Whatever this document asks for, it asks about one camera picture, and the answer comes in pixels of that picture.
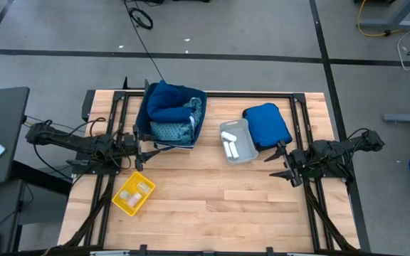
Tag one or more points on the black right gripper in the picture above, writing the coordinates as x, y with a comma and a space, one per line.
299, 159

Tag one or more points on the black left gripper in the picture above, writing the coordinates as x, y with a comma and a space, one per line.
129, 145

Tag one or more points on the light blue patterned gown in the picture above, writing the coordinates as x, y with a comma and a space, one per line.
176, 131

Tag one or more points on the yellow plastic basket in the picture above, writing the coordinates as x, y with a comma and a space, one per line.
134, 177

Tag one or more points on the navy fabric storage bin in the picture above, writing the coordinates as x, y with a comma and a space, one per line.
141, 110

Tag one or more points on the small clear plastic bottle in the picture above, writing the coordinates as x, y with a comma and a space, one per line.
143, 187

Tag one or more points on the grey plastic bin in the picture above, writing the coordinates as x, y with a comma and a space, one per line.
244, 142

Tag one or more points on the navy scrub cloth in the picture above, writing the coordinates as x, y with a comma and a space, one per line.
166, 103

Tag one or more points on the white gauze roll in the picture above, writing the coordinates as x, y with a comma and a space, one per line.
234, 150
227, 150
228, 136

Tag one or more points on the small white pink packet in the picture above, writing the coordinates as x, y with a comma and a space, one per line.
135, 200

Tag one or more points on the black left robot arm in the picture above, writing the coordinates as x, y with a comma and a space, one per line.
66, 139

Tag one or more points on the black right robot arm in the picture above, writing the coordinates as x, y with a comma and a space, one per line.
333, 151

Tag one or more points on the bright blue folded pad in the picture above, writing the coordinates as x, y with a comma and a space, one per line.
267, 124

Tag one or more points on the black box on table edge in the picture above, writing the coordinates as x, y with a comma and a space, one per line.
88, 105

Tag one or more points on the grey metal floor bar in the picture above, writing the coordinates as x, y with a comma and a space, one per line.
408, 118

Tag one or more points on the dark grey desk top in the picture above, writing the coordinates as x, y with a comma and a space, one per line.
2, 113

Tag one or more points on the black computer desk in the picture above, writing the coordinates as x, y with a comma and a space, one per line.
2, 213

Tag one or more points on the grey metal table base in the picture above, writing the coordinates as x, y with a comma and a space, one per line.
404, 10

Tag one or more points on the black aluminium table frame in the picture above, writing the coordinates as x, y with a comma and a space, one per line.
262, 95

